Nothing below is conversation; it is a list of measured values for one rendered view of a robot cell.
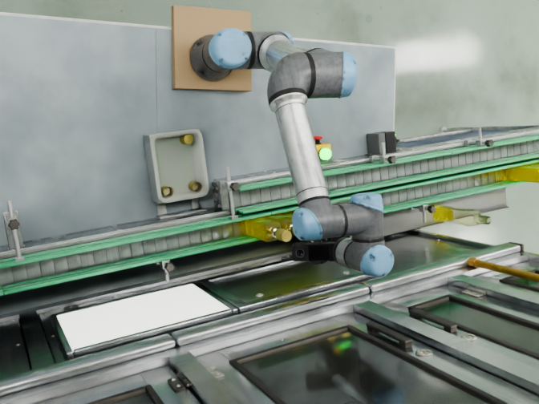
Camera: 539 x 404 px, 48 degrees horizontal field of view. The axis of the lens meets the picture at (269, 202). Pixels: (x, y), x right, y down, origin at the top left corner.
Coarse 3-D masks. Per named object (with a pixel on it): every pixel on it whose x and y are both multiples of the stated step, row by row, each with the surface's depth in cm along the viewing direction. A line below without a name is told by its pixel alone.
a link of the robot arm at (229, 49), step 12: (216, 36) 181; (228, 36) 180; (240, 36) 181; (252, 36) 185; (204, 48) 190; (216, 48) 180; (228, 48) 181; (240, 48) 181; (252, 48) 184; (216, 60) 183; (228, 60) 181; (240, 60) 182; (252, 60) 186
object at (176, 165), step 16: (160, 144) 199; (176, 144) 202; (192, 144) 203; (160, 160) 200; (176, 160) 202; (192, 160) 204; (160, 176) 200; (176, 176) 203; (192, 176) 205; (160, 192) 193; (176, 192) 203; (192, 192) 201
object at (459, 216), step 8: (440, 208) 233; (448, 208) 230; (456, 208) 228; (464, 208) 227; (440, 216) 234; (448, 216) 230; (456, 216) 226; (464, 216) 222; (472, 216) 219; (480, 216) 217; (488, 216) 215; (464, 224) 223; (472, 224) 220
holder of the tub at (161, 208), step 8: (144, 136) 197; (144, 144) 198; (152, 168) 194; (152, 176) 196; (152, 184) 198; (152, 192) 200; (152, 200) 201; (192, 200) 207; (160, 208) 202; (192, 208) 207; (200, 208) 207; (160, 216) 200; (168, 216) 199
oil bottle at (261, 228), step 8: (248, 224) 196; (256, 224) 190; (264, 224) 186; (272, 224) 185; (280, 224) 186; (248, 232) 198; (256, 232) 191; (264, 232) 186; (272, 232) 184; (264, 240) 187; (272, 240) 185
